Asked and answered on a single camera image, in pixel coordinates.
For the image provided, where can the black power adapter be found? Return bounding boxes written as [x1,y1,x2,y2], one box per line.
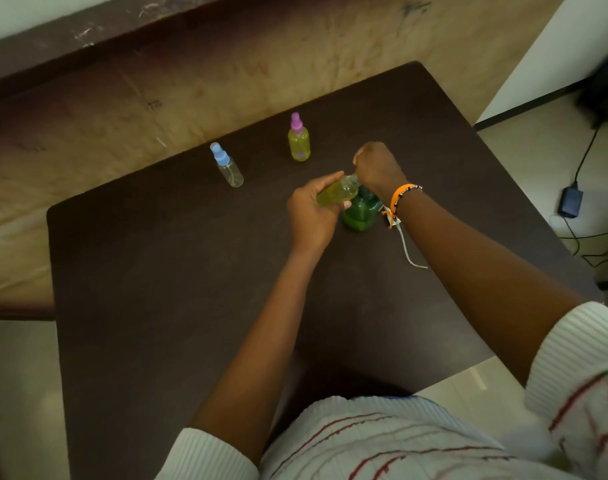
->
[558,182,584,219]

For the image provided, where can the white striped sweater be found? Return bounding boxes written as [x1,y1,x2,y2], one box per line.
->
[155,301,608,480]

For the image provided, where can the blue cap spray bottle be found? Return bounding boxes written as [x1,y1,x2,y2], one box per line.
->
[209,142,245,189]

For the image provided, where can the dark object by wall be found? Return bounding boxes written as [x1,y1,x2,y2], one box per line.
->
[575,42,608,129]

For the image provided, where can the person's left hand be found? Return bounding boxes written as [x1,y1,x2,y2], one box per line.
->
[286,171,353,254]

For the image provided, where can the green liquid bottle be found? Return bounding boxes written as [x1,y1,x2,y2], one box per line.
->
[340,186,383,233]

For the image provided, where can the small yellow liquid bottle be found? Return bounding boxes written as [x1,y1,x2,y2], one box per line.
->
[316,174,361,207]

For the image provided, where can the person's right forearm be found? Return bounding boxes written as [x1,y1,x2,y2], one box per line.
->
[391,187,585,388]

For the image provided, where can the person's left forearm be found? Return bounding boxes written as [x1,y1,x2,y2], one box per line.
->
[190,245,321,466]

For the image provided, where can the orange beaded bracelet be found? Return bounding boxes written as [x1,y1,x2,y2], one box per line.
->
[381,183,424,229]

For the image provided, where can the pink cap spray bottle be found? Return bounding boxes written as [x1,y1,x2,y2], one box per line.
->
[287,112,312,162]

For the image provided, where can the white cord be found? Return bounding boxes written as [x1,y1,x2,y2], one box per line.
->
[384,207,429,270]

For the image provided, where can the black power cable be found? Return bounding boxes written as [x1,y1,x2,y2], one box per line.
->
[549,122,608,269]

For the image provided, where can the person's right hand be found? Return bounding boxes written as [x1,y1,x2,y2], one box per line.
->
[352,141,409,201]

